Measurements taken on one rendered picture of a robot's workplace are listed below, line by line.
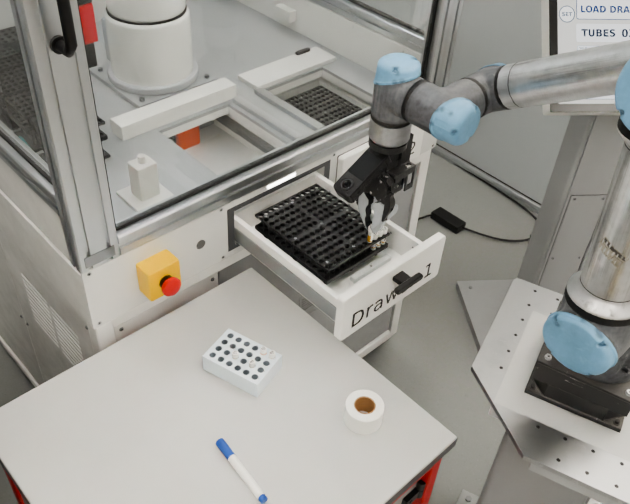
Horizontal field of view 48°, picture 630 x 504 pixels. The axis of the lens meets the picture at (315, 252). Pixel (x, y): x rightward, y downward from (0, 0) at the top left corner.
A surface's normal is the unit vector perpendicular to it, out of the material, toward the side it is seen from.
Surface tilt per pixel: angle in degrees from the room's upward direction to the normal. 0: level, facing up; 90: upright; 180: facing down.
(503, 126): 90
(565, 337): 97
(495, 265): 0
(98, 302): 90
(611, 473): 0
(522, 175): 90
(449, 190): 0
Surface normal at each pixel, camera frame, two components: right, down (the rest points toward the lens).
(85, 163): 0.68, 0.51
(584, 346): -0.71, 0.52
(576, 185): 0.10, 0.66
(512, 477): -0.47, 0.56
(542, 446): 0.05, -0.75
